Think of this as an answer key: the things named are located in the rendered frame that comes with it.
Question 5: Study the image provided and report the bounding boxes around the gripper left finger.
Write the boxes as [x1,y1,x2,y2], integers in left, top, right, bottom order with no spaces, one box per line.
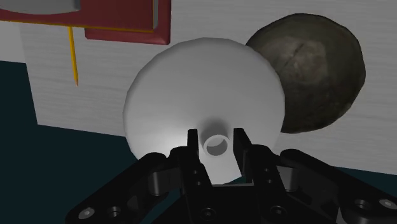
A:
[64,129,214,224]

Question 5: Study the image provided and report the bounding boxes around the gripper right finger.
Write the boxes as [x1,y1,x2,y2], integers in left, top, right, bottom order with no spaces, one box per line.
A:
[233,127,397,224]

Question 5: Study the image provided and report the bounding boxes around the white funnel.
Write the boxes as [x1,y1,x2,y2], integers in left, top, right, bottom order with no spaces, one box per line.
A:
[122,37,286,185]

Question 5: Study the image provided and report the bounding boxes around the dark brown round bowl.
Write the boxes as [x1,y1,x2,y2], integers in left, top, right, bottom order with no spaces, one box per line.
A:
[244,13,366,134]

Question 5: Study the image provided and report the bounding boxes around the yellow pencil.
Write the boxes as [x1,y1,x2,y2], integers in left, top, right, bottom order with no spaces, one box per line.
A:
[67,26,79,87]

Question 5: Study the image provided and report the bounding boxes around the red robot stand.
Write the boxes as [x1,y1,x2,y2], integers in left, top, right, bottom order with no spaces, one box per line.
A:
[0,0,172,46]

